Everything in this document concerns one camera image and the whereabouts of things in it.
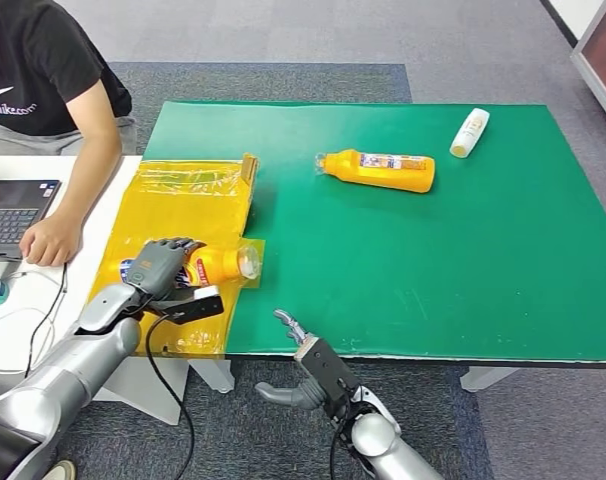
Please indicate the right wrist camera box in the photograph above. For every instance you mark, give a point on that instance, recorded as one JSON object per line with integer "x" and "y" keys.
{"x": 326, "y": 378}

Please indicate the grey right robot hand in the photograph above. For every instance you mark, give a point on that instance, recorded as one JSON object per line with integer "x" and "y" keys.
{"x": 293, "y": 396}

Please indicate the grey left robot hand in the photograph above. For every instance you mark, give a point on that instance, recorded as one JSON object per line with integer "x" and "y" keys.
{"x": 155, "y": 265}

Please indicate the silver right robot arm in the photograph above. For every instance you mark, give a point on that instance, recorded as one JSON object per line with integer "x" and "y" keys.
{"x": 387, "y": 447}

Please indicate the white side table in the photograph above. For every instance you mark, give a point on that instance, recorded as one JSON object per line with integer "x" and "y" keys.
{"x": 83, "y": 265}

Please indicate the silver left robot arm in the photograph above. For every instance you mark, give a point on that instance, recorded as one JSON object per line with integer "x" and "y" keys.
{"x": 67, "y": 378}

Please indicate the dark grey laptop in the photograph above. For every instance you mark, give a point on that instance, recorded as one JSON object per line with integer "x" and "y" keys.
{"x": 13, "y": 212}

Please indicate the white table leg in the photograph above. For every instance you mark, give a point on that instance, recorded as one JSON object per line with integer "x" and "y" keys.
{"x": 488, "y": 379}
{"x": 215, "y": 376}

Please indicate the brown cardboard piece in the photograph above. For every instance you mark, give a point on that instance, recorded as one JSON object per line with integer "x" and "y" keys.
{"x": 249, "y": 171}

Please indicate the person's left forearm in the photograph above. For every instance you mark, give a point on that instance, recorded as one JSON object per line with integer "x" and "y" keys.
{"x": 90, "y": 172}

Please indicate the person's left hand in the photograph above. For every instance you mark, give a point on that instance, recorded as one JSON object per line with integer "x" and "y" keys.
{"x": 48, "y": 240}

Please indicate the white framed panel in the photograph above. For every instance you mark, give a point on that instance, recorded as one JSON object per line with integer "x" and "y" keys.
{"x": 600, "y": 60}

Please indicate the person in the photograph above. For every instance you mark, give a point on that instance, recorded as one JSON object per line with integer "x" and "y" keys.
{"x": 38, "y": 60}

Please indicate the small white bottle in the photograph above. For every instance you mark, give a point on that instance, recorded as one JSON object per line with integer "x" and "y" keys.
{"x": 469, "y": 131}

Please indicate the beige shoe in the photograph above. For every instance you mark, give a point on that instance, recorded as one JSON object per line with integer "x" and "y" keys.
{"x": 60, "y": 472}

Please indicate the orange bottle with clear cap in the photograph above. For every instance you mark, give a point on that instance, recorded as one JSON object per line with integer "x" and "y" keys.
{"x": 220, "y": 264}
{"x": 378, "y": 172}

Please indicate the yellow plastic film sheet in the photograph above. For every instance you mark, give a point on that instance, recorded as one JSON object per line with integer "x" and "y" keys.
{"x": 183, "y": 205}

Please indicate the green table mat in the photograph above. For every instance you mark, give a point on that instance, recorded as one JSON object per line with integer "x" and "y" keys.
{"x": 483, "y": 265}

